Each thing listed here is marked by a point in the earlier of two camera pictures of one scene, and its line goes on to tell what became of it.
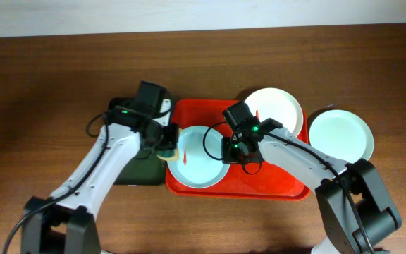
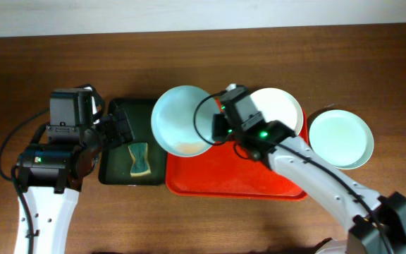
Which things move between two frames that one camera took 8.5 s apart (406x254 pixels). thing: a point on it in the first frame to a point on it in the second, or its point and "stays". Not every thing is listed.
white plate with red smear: [200, 162] to [182, 120]
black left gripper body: [170, 140] to [119, 128]
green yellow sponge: [171, 155] to [140, 165]
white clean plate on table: [342, 134] stays
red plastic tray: [268, 183] stays
